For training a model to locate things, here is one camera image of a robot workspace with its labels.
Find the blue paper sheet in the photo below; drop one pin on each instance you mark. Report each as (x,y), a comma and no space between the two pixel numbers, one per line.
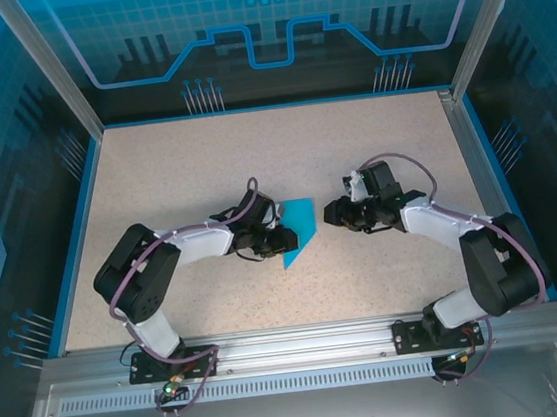
(305,220)

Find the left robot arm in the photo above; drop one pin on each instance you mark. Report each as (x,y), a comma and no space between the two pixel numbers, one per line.
(197,243)

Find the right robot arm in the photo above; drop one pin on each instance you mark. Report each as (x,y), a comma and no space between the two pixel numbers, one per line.
(436,223)

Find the aluminium side rail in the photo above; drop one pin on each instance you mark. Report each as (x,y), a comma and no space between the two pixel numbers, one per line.
(482,185)

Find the aluminium mounting rail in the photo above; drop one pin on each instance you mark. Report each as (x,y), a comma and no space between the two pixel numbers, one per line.
(304,341)

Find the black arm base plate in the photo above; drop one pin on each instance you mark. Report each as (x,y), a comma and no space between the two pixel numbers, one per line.
(144,377)
(405,340)

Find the aluminium frame post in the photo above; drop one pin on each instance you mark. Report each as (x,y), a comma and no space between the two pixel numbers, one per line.
(48,68)
(491,18)

